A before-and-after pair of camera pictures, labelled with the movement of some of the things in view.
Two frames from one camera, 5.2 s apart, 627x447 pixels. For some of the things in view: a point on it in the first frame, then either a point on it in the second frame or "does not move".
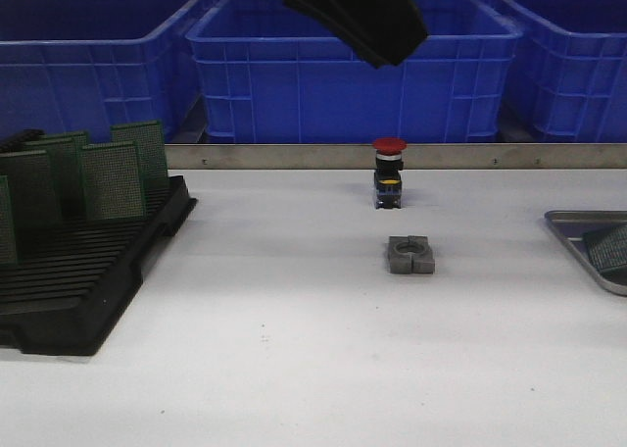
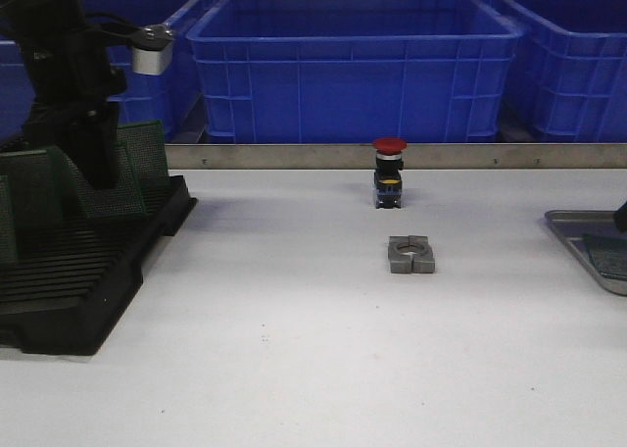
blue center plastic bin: x=268 y=74 does not move
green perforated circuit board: x=8 y=248 does not move
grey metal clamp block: x=410 y=255 does not move
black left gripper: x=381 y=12 → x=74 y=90
